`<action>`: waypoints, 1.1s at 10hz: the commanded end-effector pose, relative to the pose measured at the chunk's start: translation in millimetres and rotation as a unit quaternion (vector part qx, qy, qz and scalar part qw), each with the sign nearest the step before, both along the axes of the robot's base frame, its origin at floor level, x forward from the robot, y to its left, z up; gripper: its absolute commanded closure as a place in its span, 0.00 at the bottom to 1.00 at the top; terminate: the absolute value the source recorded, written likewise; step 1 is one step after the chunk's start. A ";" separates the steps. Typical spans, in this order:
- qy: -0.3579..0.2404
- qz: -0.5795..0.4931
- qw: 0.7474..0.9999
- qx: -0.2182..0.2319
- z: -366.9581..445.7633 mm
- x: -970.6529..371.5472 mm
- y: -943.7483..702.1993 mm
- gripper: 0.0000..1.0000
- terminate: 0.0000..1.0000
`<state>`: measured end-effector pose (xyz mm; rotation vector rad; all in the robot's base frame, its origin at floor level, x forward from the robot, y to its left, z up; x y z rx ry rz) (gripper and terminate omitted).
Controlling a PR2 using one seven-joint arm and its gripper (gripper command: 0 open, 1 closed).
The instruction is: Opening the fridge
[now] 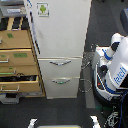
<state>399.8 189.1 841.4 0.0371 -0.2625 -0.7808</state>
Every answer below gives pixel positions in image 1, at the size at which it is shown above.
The white refrigerator door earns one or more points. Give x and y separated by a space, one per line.
63 32

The white fridge middle drawer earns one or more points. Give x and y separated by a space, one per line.
60 68

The white fridge drawer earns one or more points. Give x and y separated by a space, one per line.
60 68
61 88

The white fridge bottom drawer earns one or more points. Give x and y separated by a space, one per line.
61 88

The wooden drawer cabinet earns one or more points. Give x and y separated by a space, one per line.
19 68

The green android sticker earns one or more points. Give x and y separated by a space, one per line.
43 9

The grey box on cabinet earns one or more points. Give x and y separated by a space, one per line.
13 11

